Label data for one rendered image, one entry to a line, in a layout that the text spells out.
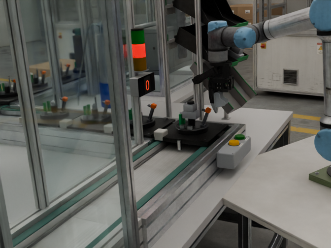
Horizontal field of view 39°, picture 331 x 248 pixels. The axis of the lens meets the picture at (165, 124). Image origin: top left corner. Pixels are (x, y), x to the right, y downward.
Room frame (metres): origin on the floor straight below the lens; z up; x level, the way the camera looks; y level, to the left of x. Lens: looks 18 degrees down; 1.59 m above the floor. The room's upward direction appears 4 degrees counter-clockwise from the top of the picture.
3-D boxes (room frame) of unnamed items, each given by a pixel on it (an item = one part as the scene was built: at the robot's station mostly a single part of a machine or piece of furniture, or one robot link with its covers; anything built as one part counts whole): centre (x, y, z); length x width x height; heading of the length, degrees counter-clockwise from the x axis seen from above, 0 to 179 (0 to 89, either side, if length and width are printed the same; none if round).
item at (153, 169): (1.60, 0.05, 0.91); 0.84 x 0.28 x 0.10; 152
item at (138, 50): (1.74, 0.08, 1.33); 0.05 x 0.05 x 0.05
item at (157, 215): (1.54, -0.12, 0.91); 0.89 x 0.06 x 0.11; 152
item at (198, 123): (1.86, -0.11, 0.98); 0.14 x 0.14 x 0.02
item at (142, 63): (1.74, 0.08, 1.28); 0.05 x 0.05 x 0.05
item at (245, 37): (1.73, -0.30, 1.36); 0.11 x 0.11 x 0.08; 43
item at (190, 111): (1.86, -0.10, 1.06); 0.08 x 0.04 x 0.07; 62
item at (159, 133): (1.82, 0.02, 0.97); 0.05 x 0.05 x 0.04; 62
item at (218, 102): (1.78, -0.22, 1.10); 0.06 x 0.03 x 0.09; 62
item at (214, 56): (1.80, -0.22, 1.29); 0.08 x 0.08 x 0.05
